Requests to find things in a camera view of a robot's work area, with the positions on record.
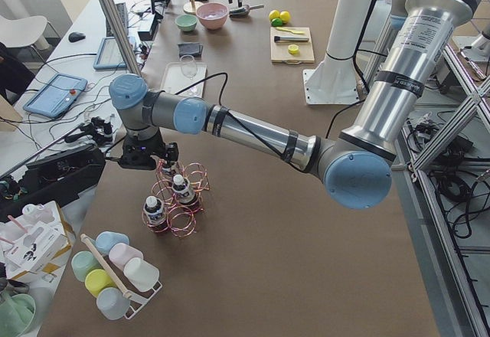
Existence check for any copper wire bottle basket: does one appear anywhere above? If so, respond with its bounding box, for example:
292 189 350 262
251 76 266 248
142 159 211 238

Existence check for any tea bottle white cap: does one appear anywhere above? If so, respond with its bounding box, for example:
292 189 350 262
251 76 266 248
171 174 196 205

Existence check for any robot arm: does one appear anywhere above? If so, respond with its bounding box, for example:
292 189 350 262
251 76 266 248
109 0 481 209

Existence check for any metal ice scoop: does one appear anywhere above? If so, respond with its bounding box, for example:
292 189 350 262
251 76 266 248
229 5 265 18

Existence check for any pink bowl of ice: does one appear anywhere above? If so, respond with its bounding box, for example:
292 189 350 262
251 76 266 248
196 2 229 30

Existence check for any upper yellow lemon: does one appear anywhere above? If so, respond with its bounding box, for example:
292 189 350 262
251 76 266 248
269 9 280 21

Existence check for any green bowl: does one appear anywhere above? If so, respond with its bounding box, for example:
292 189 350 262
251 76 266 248
175 14 198 32

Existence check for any steel muddler black tip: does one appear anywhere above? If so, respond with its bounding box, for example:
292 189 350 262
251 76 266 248
273 35 309 43

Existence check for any grey folded cloth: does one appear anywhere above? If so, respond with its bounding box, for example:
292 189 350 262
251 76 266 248
178 42 204 57

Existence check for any yellow plastic knife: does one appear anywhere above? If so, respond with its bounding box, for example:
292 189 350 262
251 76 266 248
275 27 305 34

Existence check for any white rabbit tray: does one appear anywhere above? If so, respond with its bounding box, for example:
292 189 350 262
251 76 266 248
160 62 207 94

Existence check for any wooden cutting board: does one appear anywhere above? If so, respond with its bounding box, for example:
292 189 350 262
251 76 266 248
270 27 315 64

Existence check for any half lemon slice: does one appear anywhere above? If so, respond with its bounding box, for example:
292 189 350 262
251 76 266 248
288 44 299 55

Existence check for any clear wine glass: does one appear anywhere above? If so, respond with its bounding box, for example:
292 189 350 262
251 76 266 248
180 54 198 97

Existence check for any blue teach pendant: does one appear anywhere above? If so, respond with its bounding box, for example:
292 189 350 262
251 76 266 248
93 37 126 70
23 74 87 118

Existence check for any pink cup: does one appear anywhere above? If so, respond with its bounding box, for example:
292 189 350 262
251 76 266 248
109 242 144 270

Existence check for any green cup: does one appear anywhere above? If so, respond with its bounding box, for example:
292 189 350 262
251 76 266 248
71 250 102 282

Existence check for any white cup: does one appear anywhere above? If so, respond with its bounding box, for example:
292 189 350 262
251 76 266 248
123 257 160 292

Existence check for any yellow cup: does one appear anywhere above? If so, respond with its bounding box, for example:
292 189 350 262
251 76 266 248
84 269 116 298

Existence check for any light blue front cup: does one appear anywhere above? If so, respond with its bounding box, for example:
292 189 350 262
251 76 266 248
96 287 130 320

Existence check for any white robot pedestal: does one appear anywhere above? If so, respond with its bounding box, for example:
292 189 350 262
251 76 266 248
316 0 375 73

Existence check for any white wire cup rack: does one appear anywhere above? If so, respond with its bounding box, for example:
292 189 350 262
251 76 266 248
122 280 163 320

